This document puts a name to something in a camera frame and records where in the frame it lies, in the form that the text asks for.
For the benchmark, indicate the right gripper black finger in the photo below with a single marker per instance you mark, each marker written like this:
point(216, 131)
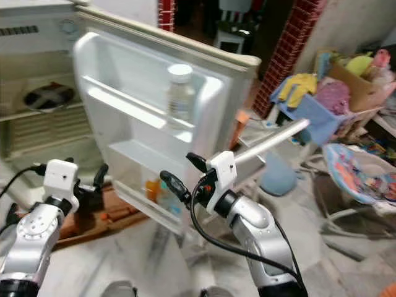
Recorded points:
point(177, 186)
point(200, 164)

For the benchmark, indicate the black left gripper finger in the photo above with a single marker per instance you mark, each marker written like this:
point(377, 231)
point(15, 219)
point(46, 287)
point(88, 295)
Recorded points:
point(101, 174)

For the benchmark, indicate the silver fridge door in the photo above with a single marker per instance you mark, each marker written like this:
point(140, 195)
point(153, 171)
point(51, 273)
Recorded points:
point(130, 86)

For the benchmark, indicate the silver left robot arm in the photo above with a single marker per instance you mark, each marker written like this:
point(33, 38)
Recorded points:
point(34, 241)

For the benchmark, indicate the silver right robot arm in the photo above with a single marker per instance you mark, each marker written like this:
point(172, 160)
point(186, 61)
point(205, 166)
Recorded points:
point(260, 235)

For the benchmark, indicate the white fridge cabinet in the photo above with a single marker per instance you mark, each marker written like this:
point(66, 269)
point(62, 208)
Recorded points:
point(31, 55)

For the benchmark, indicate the small teal bottle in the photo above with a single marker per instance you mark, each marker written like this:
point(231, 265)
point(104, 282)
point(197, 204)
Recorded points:
point(162, 195)

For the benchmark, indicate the small blue bottle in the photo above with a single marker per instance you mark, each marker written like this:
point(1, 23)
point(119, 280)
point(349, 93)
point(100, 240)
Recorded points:
point(173, 207)

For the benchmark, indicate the small orange bottle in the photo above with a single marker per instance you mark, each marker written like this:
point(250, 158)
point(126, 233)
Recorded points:
point(151, 189)

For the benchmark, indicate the loose red clay brick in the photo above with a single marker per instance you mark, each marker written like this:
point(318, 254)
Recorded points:
point(243, 122)

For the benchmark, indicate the clear bottle white cap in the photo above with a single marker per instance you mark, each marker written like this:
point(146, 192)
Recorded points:
point(180, 94)

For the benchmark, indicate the dusty blue floor item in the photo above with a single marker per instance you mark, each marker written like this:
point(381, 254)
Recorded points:
point(278, 176)

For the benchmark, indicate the black bowl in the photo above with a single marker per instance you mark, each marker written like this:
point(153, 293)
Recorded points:
point(48, 98)

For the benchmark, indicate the grey robot right leg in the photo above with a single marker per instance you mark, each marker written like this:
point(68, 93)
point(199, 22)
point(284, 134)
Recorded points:
point(211, 293)

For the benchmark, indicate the grey robot leg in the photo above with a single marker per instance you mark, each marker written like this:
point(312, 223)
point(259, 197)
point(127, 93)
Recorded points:
point(211, 293)
point(124, 290)

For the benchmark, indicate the grey robot left leg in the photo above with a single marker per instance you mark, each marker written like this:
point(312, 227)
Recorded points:
point(124, 290)

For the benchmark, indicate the yellow cloth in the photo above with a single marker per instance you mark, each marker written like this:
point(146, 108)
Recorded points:
point(297, 88)

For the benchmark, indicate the white plastic child chair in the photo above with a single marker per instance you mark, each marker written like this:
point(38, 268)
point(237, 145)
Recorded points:
point(232, 34)

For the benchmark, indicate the purple cloth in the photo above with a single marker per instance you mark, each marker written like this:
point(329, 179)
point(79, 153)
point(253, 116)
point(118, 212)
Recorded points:
point(332, 98)

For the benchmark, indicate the colourful baby bouncer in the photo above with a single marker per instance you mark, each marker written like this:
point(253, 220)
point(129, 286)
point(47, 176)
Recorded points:
point(359, 173)

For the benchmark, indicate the brown cardboard toy box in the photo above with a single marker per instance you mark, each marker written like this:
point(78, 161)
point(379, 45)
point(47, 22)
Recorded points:
point(365, 90)

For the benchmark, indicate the yellow green plush toy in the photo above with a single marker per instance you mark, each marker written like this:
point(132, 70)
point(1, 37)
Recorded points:
point(360, 65)

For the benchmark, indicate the pink plush toy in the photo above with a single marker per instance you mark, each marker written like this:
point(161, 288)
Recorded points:
point(381, 58)

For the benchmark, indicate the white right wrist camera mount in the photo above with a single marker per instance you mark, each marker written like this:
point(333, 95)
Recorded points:
point(223, 178)

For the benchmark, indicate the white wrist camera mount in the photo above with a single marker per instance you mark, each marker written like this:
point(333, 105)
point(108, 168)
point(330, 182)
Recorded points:
point(223, 178)
point(62, 177)

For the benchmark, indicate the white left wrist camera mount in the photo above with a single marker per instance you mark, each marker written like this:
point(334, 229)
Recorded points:
point(62, 177)

